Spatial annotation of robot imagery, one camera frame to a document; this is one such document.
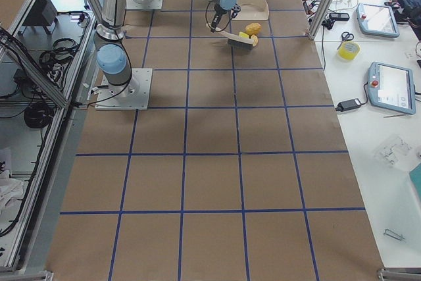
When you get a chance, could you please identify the black power adapter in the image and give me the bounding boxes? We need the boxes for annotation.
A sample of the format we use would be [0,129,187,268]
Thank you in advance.
[335,98,362,112]

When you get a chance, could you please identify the white hand brush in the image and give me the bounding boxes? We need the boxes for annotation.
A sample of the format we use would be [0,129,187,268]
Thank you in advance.
[206,22,253,50]

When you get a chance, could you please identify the yellow sponge piece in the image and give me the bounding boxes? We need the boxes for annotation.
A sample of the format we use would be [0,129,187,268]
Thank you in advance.
[239,32,250,38]

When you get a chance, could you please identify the yellow tape roll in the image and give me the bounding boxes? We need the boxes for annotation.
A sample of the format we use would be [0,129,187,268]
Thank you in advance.
[337,41,360,61]

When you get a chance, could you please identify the black monitor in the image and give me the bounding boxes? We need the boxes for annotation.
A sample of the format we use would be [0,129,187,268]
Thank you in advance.
[18,0,58,35]

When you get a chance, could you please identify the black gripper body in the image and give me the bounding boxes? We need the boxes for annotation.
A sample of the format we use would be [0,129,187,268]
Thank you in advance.
[210,4,227,25]

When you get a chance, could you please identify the toy croissant piece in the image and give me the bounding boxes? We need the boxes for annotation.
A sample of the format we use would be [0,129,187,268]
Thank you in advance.
[251,35,259,47]

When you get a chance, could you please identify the clear plastic bag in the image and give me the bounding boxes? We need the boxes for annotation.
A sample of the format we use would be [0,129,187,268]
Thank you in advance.
[374,134,414,171]

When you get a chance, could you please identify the black braided right cable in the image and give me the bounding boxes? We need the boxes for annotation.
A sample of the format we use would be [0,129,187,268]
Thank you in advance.
[205,0,240,34]

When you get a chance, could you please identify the brown toy potato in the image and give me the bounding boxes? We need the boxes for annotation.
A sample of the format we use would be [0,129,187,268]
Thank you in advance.
[245,22,262,36]

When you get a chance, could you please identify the beige dustpan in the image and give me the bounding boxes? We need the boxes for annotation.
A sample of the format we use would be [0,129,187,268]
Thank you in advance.
[234,0,269,21]

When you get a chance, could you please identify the metal clip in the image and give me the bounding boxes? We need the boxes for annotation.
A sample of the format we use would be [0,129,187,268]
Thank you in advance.
[384,228,405,242]

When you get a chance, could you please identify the black handled scissors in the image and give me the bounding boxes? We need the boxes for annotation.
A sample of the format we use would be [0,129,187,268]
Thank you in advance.
[337,32,354,50]

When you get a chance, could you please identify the far teach pendant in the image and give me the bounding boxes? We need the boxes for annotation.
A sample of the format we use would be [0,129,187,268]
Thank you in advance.
[356,3,400,38]

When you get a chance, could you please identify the aluminium frame post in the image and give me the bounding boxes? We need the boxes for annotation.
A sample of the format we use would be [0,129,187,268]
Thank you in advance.
[306,0,346,41]

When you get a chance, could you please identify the near teach pendant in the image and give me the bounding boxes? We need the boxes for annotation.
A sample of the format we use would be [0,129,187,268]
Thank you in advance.
[367,62,416,115]

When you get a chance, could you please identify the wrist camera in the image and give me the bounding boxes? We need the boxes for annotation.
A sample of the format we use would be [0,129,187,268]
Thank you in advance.
[230,3,241,19]

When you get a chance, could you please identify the teal box corner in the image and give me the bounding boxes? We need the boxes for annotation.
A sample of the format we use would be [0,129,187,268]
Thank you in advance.
[409,164,421,197]

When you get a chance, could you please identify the teach pendant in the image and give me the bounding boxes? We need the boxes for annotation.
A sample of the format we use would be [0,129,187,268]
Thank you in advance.
[356,3,400,38]
[367,62,416,115]

